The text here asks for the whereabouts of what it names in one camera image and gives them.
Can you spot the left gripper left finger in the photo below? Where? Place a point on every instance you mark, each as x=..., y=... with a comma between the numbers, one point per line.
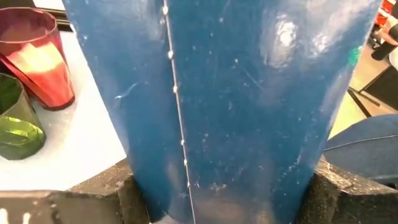
x=77, y=205

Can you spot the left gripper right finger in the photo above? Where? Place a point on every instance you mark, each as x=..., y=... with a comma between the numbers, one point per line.
x=348, y=205

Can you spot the blue frosted flakes cereal box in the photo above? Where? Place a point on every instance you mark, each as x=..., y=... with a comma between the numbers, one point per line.
x=248, y=109

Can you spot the person's leg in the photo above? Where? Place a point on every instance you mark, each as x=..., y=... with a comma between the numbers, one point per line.
x=367, y=155

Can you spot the green faceted cup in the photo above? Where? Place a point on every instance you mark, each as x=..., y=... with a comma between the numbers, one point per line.
x=18, y=133

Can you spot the red faceted cup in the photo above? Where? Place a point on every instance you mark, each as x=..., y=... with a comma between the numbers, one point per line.
x=37, y=62

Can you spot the person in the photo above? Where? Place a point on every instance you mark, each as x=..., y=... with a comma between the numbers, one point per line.
x=387, y=37

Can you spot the red object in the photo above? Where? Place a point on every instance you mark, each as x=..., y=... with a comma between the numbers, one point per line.
x=385, y=11

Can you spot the black table frame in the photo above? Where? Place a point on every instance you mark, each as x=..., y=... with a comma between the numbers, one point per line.
x=57, y=20

